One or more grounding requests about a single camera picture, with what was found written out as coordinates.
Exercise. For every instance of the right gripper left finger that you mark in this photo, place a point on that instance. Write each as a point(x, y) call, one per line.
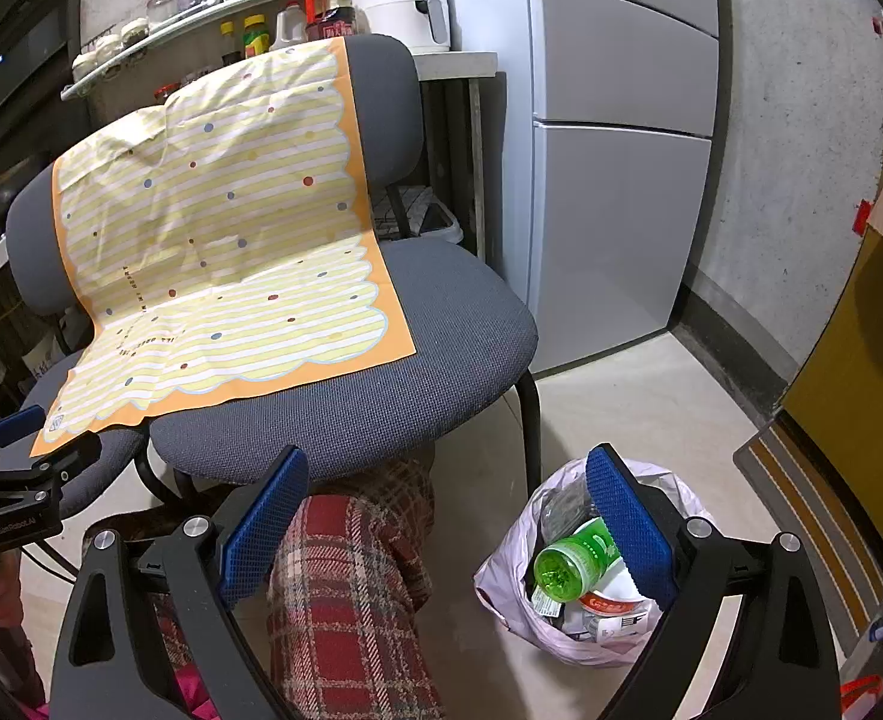
point(111, 660)

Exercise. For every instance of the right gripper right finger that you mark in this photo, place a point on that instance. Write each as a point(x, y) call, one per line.
point(780, 659)

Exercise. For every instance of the white blue milk carton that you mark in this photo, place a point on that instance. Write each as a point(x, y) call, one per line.
point(584, 624)

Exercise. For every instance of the green tea bottle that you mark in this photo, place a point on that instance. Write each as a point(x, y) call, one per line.
point(570, 567)

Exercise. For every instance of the orange white paper bowl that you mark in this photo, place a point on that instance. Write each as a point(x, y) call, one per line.
point(615, 590)

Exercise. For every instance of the clear plastic clamshell container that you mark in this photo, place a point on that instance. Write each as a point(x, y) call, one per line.
point(564, 510)

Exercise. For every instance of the pink trash bag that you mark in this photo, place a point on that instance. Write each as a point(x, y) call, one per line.
point(505, 585)

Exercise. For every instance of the striped door mat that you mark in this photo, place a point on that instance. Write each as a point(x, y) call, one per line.
point(806, 496)

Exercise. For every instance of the red plaid trouser leg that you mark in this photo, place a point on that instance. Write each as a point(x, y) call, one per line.
point(347, 582)

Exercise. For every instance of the yellow striped orange-edged cloth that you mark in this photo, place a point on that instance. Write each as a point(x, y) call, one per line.
point(221, 242)

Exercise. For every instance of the grey office chair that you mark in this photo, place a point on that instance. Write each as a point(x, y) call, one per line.
point(474, 338)

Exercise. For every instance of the curved metal spice shelf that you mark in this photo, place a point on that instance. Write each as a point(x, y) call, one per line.
point(211, 11)

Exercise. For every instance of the black range hood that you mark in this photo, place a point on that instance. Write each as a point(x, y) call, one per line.
point(38, 41)

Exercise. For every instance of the yellow cap sauce bottle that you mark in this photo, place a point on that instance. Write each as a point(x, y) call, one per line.
point(256, 37)

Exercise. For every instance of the white vinegar jug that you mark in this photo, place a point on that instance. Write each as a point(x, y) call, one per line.
point(290, 28)

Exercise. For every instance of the large oil bottle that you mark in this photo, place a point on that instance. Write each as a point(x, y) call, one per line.
point(329, 18)

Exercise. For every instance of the white refrigerator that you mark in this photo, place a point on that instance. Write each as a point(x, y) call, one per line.
point(597, 131)

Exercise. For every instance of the white air fryer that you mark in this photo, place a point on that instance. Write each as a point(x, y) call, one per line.
point(423, 26)

